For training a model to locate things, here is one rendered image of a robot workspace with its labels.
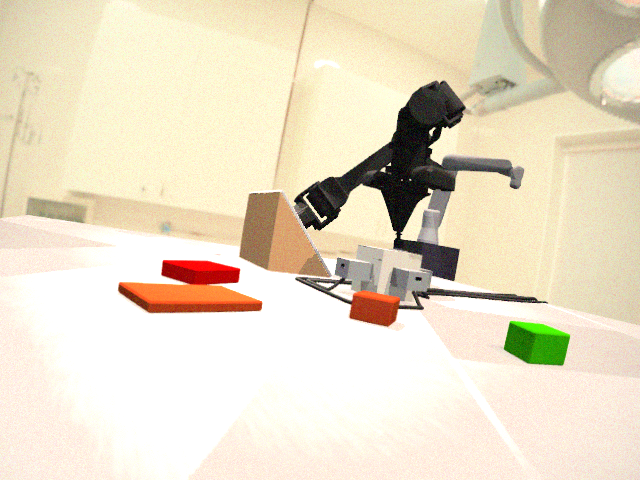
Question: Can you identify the green cube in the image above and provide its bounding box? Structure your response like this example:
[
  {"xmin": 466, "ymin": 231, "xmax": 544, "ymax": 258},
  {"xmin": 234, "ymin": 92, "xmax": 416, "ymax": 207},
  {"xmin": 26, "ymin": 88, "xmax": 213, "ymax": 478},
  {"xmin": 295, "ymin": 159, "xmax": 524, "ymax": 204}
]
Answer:
[{"xmin": 504, "ymin": 321, "xmax": 570, "ymax": 366}]

